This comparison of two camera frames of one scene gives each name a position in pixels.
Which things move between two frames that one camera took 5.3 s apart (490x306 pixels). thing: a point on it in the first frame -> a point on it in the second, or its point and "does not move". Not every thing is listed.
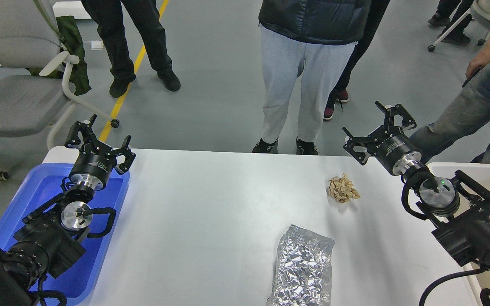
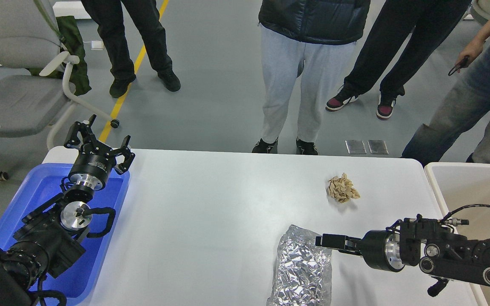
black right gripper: [395, 151] -> [380, 249]
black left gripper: [96, 162] does not move
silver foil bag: [303, 273] does not move
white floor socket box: [96, 45] does not move
